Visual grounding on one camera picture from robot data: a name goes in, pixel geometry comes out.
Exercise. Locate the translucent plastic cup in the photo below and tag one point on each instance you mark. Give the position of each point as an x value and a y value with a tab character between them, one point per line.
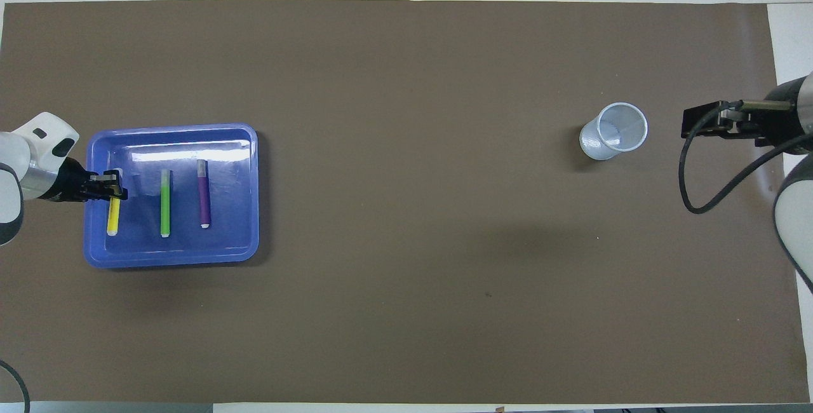
613	133

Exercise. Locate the green pen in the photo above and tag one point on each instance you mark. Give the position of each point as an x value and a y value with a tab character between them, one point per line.
166	206

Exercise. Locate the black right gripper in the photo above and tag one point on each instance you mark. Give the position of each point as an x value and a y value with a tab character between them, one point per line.
781	114

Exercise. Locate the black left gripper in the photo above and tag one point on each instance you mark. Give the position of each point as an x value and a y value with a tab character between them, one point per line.
76	185

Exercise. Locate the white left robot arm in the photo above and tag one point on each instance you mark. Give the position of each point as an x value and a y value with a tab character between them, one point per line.
38	140

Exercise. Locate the purple pen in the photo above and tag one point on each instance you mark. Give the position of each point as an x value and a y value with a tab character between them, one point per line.
204	200

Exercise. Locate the blue plastic tray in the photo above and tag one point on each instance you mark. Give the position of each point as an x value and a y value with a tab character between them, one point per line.
235	209

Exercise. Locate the brown table mat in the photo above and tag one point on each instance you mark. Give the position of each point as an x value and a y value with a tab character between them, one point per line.
406	273

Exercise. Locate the yellow pen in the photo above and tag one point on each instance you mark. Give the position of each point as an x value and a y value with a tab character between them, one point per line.
113	217

